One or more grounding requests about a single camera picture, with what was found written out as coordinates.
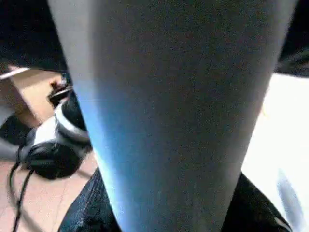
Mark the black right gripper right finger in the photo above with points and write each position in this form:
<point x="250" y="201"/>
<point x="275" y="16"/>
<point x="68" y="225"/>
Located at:
<point x="253" y="212"/>

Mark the white plastic table leg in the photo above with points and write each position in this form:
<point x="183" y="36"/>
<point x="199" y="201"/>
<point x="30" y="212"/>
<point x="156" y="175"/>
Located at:
<point x="173" y="96"/>

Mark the white plastic table top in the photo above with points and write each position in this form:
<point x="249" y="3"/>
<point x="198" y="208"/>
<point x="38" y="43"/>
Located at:
<point x="277" y="133"/>

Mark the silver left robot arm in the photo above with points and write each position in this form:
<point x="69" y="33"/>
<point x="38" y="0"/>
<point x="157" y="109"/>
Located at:
<point x="53" y="145"/>

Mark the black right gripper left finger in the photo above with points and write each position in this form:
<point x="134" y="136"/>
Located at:
<point x="94" y="207"/>

